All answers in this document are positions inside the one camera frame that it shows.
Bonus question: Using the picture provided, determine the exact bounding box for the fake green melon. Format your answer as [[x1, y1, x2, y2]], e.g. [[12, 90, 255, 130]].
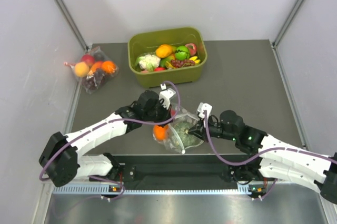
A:
[[168, 120, 203, 150]]

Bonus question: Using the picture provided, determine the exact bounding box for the polka dot zip top bag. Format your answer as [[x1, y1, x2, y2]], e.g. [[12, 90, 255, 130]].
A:
[[152, 104, 203, 155]]

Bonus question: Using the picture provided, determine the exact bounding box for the fake orange mango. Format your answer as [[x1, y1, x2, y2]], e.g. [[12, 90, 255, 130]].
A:
[[155, 44, 173, 58]]

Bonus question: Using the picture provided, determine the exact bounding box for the fake orange fruit in bag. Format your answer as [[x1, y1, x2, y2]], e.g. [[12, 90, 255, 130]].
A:
[[153, 125, 169, 141]]

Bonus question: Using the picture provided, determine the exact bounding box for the fake purple grapes bunch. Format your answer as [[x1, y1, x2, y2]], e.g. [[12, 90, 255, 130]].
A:
[[171, 59, 195, 68]]

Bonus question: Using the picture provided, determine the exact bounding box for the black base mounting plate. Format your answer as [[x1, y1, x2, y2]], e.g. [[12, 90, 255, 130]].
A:
[[104, 154, 265, 190]]

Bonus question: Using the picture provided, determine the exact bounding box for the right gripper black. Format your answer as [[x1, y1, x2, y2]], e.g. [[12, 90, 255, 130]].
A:
[[189, 115, 237, 143]]

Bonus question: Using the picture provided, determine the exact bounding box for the left aluminium frame post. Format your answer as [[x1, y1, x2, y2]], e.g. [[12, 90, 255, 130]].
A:
[[54, 0, 89, 51]]

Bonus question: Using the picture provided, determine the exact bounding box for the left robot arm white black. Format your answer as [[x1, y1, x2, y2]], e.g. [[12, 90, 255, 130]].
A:
[[39, 88, 176, 187]]

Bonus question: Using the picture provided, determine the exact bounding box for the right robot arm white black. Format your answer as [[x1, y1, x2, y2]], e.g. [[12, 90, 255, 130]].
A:
[[186, 110, 336, 203]]

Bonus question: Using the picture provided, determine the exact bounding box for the fake pink apple slice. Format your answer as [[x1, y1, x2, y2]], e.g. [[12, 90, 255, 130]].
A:
[[185, 43, 197, 56]]

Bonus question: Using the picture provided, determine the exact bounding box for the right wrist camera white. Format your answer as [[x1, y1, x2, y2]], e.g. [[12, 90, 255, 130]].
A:
[[197, 102, 212, 119]]

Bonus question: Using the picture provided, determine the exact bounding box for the fake yellow banana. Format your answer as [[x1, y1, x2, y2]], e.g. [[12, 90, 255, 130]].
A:
[[189, 56, 201, 65]]

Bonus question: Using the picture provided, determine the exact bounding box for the aluminium frame post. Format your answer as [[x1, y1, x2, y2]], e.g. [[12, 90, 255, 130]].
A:
[[54, 0, 89, 51], [271, 0, 306, 50]]

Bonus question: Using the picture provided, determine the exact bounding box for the right aluminium frame post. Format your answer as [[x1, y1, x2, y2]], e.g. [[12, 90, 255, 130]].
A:
[[271, 0, 306, 50]]

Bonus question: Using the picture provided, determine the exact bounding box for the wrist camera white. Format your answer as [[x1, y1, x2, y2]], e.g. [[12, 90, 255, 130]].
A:
[[158, 84, 176, 110], [197, 102, 212, 119]]

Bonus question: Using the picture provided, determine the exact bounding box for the green plastic bin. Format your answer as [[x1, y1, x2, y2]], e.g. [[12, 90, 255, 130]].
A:
[[128, 27, 207, 88]]

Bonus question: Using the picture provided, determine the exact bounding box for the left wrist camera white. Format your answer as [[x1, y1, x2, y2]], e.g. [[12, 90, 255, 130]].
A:
[[158, 84, 176, 110]]

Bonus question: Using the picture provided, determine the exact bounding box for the fake cauliflower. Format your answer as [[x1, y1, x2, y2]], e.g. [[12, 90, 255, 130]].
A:
[[135, 54, 161, 72]]

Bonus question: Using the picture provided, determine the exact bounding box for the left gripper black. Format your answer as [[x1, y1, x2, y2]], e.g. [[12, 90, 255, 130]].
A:
[[143, 99, 173, 128]]

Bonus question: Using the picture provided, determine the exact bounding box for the clear bag of fake fruit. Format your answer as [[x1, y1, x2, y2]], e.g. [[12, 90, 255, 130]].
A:
[[64, 46, 119, 94]]

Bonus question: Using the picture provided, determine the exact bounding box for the grey slotted cable duct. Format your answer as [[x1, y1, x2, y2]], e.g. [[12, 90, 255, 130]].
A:
[[53, 183, 265, 196]]

